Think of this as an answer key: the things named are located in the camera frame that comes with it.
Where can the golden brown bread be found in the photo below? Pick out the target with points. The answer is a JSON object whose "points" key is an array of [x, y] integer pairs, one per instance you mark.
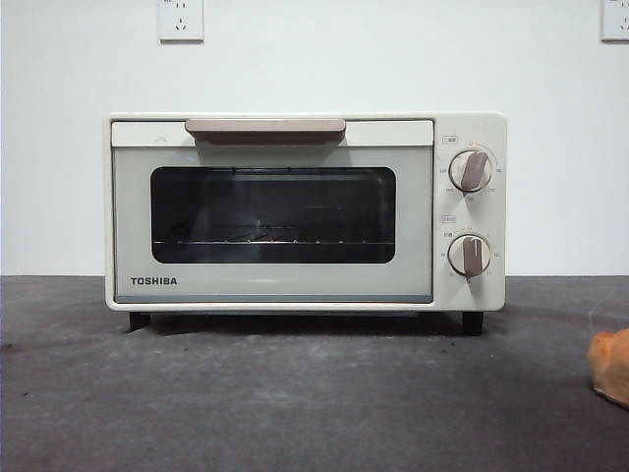
{"points": [[611, 366]]}

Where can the cream and taupe oven knob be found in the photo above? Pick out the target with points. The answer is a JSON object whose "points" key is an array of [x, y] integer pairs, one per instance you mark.
{"points": [[470, 254], [471, 170]]}

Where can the cream Toshiba toaster oven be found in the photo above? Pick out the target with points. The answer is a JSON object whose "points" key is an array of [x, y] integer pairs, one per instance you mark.
{"points": [[472, 128]]}

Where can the white wall socket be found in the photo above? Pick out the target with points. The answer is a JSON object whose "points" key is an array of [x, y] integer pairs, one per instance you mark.
{"points": [[180, 24], [616, 22]]}

